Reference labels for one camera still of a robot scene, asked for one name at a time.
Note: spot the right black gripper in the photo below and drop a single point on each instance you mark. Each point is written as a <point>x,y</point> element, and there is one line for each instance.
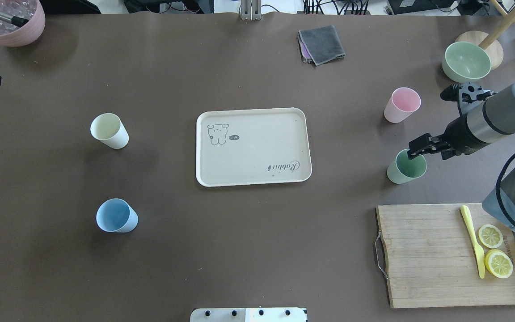
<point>455,131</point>

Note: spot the green plastic cup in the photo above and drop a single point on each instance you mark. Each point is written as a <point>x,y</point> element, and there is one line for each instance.
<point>402,169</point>

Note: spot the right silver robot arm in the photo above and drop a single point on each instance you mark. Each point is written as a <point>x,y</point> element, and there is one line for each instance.
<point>485,117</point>

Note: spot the cream rabbit tray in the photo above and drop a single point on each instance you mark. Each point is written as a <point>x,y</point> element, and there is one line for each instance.
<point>252,147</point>

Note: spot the pink plastic cup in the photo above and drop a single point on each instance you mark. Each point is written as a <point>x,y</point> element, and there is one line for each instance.
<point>402,103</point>

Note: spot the green bowl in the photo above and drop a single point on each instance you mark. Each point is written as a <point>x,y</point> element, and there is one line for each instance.
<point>465,62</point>

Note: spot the wooden cutting board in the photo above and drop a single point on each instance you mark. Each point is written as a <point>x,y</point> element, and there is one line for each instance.
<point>429,260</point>

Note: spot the lemon slice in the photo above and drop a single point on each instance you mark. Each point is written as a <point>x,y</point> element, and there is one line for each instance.
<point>490,236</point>
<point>498,264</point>

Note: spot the yellow plastic knife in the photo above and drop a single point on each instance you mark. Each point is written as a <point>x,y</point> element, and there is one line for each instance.
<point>477,249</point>

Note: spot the wooden cup tree stand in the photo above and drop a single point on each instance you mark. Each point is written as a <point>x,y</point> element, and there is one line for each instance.
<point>489,42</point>

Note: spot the grey folded cloth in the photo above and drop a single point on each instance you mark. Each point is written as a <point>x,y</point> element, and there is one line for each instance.
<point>320,45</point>

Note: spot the blue plastic cup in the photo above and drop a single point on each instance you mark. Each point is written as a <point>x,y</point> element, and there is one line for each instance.
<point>116,216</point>

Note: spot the cream plastic cup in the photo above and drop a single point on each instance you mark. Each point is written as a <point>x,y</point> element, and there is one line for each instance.
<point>108,129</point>

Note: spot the pink bowl with ice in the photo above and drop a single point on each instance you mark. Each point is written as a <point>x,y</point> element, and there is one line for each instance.
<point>30,10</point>

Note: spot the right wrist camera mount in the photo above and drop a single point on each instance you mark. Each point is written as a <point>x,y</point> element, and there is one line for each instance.
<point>467,95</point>

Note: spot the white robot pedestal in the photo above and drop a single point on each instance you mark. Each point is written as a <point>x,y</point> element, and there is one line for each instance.
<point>259,314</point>

